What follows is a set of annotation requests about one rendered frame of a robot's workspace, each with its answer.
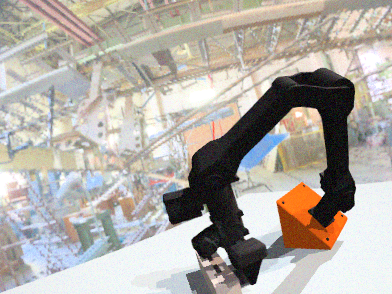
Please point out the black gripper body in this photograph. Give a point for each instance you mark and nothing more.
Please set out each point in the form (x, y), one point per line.
(244, 251)

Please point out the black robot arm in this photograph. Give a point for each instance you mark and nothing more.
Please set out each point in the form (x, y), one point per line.
(214, 166)

